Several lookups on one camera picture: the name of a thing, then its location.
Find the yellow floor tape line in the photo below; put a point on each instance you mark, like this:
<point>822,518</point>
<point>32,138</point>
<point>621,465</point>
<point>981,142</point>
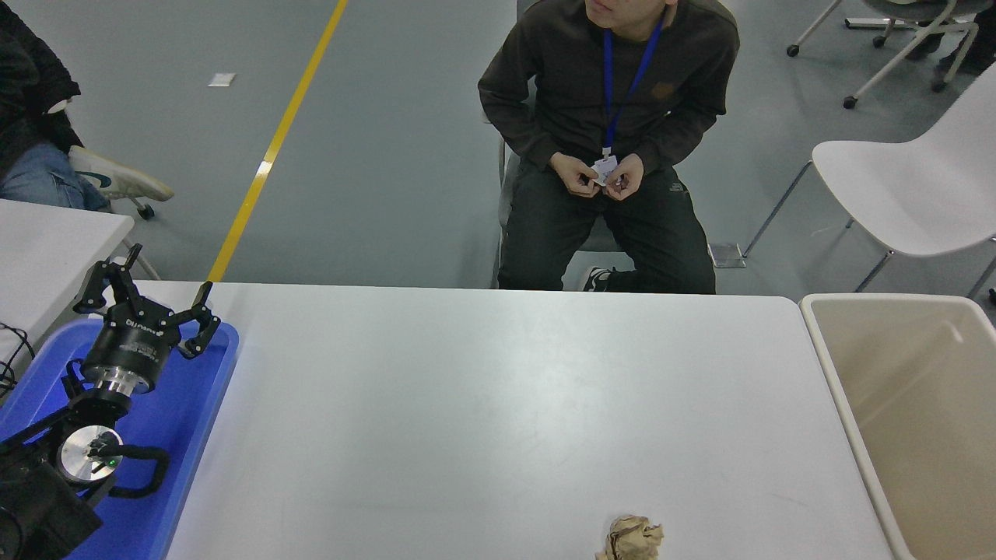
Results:
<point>272,152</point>

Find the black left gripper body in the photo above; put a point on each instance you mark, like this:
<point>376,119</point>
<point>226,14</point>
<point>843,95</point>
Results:
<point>128,346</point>

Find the clear floor plate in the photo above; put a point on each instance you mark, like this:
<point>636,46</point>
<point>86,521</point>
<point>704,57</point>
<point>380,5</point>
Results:
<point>727,255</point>

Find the crumpled tan paper ball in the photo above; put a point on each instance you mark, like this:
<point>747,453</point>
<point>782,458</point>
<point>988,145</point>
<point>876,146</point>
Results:
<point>630,540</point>

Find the large pale bin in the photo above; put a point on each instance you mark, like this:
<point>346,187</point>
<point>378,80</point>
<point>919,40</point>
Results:
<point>918,435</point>

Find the white swivel chair with casters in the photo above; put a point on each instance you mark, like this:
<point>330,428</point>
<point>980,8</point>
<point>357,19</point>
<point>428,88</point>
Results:
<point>146,211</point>

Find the white side table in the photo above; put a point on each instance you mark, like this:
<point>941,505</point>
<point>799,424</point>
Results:
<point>47,257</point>

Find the person's right hand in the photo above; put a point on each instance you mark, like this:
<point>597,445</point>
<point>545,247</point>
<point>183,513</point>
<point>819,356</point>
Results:
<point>574,175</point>

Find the white shell chair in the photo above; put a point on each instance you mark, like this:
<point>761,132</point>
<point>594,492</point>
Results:
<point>918,179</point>

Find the person in black trousers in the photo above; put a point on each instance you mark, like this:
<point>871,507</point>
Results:
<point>980,31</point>

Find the person in blue jeans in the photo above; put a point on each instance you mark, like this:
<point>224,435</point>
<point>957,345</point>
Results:
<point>31,70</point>

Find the white-legged office chair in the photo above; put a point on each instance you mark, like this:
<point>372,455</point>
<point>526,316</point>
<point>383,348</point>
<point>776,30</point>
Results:
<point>910,6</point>

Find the person's left hand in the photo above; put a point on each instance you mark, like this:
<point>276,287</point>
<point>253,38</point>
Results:
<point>629,177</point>

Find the white paper scrap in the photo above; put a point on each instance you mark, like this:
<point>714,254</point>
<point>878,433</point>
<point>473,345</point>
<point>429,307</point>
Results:
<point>222,79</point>

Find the blue plastic tray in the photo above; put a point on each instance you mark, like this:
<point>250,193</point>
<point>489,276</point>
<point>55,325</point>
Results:
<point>179,435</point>

